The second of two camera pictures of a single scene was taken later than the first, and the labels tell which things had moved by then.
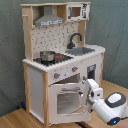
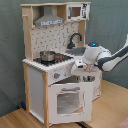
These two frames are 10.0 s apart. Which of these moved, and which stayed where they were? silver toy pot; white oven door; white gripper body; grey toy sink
Moved: white gripper body
Stayed: silver toy pot; grey toy sink; white oven door
